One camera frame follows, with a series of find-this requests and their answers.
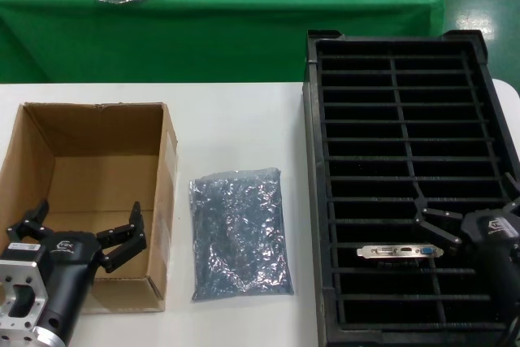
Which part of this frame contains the brown open cardboard box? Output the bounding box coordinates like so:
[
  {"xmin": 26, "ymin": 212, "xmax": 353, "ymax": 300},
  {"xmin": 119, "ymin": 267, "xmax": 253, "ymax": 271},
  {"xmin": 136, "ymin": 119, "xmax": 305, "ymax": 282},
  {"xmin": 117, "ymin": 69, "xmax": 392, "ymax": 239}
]
[{"xmin": 0, "ymin": 102, "xmax": 180, "ymax": 315}]

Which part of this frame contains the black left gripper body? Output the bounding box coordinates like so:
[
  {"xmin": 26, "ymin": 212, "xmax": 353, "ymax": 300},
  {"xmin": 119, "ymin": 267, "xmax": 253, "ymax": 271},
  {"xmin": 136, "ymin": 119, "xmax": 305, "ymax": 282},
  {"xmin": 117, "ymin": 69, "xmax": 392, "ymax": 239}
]
[{"xmin": 39, "ymin": 231, "xmax": 103, "ymax": 343}]

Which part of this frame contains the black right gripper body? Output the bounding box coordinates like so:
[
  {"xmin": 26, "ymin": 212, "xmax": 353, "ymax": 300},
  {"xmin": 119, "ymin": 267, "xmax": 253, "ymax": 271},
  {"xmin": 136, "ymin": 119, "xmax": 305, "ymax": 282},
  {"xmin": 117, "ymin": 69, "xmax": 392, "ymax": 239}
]
[{"xmin": 460, "ymin": 205, "xmax": 520, "ymax": 338}]

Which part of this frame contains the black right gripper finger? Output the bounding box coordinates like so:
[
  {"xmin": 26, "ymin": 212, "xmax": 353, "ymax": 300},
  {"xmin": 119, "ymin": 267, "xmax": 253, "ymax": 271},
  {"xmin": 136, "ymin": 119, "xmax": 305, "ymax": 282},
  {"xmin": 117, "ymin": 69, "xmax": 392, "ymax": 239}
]
[
  {"xmin": 413, "ymin": 195, "xmax": 465, "ymax": 258},
  {"xmin": 501, "ymin": 171, "xmax": 520, "ymax": 213}
]

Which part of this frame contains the black slotted plastic container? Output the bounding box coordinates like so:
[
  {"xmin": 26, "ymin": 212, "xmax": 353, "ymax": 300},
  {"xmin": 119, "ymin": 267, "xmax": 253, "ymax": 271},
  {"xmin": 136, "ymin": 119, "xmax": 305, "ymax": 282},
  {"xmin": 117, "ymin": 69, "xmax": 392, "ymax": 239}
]
[{"xmin": 301, "ymin": 28, "xmax": 520, "ymax": 347}]

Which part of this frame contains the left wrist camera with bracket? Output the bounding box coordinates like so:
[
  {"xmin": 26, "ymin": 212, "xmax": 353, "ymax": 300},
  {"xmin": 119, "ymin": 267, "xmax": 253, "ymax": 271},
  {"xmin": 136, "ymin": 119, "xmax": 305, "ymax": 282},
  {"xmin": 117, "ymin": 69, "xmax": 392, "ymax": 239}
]
[{"xmin": 0, "ymin": 241, "xmax": 54, "ymax": 347}]

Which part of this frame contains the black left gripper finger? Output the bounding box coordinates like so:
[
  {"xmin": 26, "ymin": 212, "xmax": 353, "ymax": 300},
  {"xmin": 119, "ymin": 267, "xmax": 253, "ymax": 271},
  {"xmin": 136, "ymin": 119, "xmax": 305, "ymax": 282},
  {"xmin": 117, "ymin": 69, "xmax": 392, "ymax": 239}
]
[
  {"xmin": 96, "ymin": 200, "xmax": 148, "ymax": 275},
  {"xmin": 6, "ymin": 199, "xmax": 56, "ymax": 245}
]

